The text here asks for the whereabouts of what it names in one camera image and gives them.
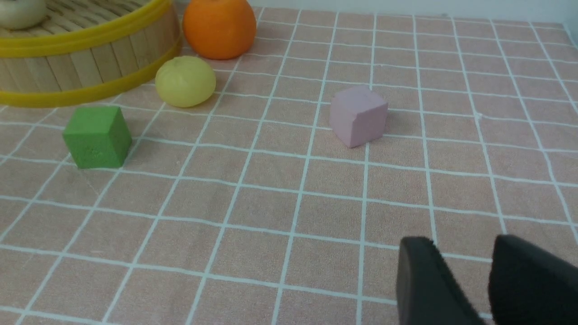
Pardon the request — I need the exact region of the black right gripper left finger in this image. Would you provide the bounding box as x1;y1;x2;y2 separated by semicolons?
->
396;236;485;325

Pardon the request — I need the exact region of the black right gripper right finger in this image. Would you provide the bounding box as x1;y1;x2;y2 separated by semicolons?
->
489;235;578;325

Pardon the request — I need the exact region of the yellow bun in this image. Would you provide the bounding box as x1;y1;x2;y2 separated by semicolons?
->
155;56;217;108

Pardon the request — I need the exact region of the white bun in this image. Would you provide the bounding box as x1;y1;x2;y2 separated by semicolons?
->
0;0;48;30

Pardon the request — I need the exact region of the yellow bamboo steamer tray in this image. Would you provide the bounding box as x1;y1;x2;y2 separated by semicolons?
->
0;0;182;108

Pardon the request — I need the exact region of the pink foam cube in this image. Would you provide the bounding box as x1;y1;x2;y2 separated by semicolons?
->
330;85;388;148

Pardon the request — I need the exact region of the pink checkered tablecloth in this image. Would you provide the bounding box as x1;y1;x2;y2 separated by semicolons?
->
1;7;577;325

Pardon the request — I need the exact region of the orange fruit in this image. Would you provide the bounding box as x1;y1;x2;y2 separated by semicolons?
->
182;0;257;60

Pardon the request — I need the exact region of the green foam cube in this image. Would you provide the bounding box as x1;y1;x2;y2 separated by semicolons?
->
62;106;132;169

